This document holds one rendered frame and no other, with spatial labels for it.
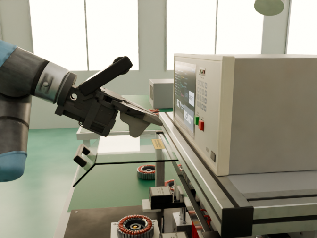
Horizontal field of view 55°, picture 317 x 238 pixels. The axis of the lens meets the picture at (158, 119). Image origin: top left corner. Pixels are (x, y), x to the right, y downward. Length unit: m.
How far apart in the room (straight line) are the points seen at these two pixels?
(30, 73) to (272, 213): 0.47
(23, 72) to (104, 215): 0.65
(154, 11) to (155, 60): 0.81
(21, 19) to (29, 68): 4.93
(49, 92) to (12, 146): 0.12
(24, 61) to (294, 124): 0.50
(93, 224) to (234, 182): 0.65
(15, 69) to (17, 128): 0.12
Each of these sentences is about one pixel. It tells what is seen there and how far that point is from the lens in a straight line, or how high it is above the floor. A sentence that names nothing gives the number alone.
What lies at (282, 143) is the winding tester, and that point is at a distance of 0.58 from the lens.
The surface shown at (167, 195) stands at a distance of 0.90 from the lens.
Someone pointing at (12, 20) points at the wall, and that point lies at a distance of 5.58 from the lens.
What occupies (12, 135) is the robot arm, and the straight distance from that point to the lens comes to 0.64.
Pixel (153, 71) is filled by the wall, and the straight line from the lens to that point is 5.35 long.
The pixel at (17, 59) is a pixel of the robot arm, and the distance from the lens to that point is 0.62.
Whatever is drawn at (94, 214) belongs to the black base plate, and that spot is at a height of 0.77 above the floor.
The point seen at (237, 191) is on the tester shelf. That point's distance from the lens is 0.50.
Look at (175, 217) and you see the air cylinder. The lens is 0.99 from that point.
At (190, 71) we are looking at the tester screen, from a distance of 0.72.
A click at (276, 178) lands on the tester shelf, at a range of 0.57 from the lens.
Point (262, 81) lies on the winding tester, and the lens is 0.53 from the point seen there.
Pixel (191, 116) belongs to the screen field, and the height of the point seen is 1.18.
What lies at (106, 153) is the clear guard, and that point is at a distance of 0.81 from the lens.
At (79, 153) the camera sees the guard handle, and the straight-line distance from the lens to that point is 0.83.
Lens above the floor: 1.33
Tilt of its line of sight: 13 degrees down
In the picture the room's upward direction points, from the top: straight up
